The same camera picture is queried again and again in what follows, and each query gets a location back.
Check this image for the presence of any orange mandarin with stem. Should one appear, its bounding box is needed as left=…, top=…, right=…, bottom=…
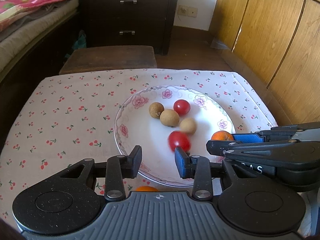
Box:
left=211, top=131, right=234, bottom=141

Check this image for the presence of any red cherry tomato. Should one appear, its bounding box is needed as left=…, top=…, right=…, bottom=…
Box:
left=173, top=99, right=190, bottom=116
left=168, top=131, right=191, bottom=152

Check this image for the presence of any tan longan fruit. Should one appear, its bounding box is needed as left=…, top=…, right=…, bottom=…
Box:
left=179, top=118, right=197, bottom=135
left=160, top=109, right=180, bottom=127
left=149, top=102, right=164, bottom=119

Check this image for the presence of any white floral ceramic plate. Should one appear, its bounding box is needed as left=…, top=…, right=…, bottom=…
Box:
left=114, top=85, right=235, bottom=188

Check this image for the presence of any cherry print tablecloth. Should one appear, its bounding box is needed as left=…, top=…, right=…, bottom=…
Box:
left=1, top=69, right=277, bottom=225

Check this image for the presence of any wooden wardrobe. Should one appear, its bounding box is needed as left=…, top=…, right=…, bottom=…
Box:
left=209, top=0, right=319, bottom=125

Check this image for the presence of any dark wooden stool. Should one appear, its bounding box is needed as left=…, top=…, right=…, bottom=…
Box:
left=59, top=46, right=157, bottom=75

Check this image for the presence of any dark wooden nightstand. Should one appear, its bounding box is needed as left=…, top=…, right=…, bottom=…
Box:
left=79, top=0, right=178, bottom=55

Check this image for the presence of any bed with beige mattress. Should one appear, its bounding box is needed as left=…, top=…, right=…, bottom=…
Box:
left=1, top=0, right=79, bottom=79

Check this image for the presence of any floral red yellow quilt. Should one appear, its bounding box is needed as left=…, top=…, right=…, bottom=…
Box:
left=1, top=0, right=65, bottom=31

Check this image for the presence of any wall power outlet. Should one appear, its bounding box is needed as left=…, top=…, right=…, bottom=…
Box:
left=177, top=5, right=198, bottom=18

